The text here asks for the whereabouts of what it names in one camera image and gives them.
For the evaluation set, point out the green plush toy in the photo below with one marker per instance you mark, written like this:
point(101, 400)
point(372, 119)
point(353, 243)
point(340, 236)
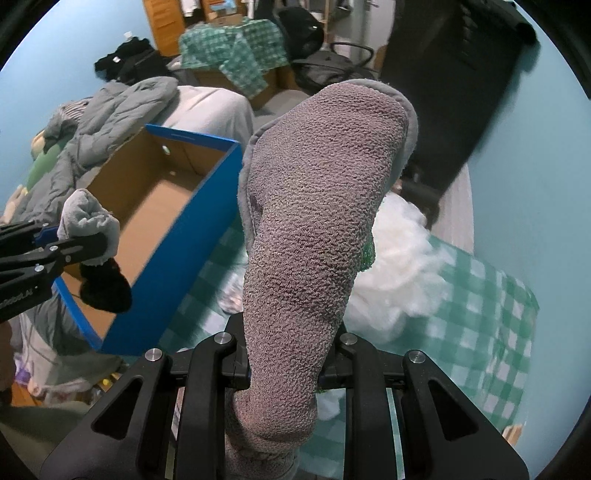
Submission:
point(46, 161)

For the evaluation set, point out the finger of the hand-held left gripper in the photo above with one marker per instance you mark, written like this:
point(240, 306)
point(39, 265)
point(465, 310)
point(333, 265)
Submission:
point(69, 251)
point(32, 235)

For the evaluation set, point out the black bag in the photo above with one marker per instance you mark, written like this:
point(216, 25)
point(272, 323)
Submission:
point(300, 32)

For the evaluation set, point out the grey sock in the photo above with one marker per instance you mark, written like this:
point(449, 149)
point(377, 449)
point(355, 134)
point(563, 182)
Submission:
point(90, 214)

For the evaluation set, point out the white fluffy plush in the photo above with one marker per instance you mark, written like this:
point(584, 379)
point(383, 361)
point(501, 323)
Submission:
point(401, 272)

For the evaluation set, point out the grey garment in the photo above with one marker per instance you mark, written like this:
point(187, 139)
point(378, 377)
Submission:
point(51, 341)

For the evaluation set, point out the brown cardboard box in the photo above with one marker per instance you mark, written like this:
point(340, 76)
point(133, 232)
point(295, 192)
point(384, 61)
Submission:
point(281, 78)

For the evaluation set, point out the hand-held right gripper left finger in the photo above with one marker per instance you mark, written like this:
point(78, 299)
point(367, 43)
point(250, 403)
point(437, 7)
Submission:
point(231, 365)

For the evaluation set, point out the light grey cushion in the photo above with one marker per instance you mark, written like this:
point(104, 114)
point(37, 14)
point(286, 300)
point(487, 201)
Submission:
point(212, 113)

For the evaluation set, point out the black sock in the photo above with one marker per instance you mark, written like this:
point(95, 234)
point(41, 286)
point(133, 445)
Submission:
point(105, 288)

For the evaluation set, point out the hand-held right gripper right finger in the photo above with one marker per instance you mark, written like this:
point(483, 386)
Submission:
point(336, 369)

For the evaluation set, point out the grey puffer jacket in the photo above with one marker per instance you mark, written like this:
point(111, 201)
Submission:
point(106, 115)

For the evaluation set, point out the black clothes pile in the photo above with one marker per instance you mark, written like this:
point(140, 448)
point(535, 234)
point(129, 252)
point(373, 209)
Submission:
point(124, 57)

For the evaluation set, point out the green checkered cloth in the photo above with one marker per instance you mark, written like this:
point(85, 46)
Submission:
point(231, 44)

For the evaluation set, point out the large black panel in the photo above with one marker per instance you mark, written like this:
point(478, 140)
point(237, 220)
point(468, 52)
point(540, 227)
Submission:
point(448, 83)

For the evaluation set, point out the green checkered blanket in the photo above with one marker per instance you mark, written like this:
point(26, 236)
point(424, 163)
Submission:
point(466, 332)

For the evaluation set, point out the black office chair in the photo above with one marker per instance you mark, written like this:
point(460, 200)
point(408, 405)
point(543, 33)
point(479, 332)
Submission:
point(341, 64)

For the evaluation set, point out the grey-brown fuzzy sock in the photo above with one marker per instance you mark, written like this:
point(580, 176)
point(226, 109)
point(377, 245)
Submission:
point(314, 221)

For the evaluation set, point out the blue cardboard box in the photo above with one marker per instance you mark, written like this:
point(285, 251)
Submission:
point(184, 258)

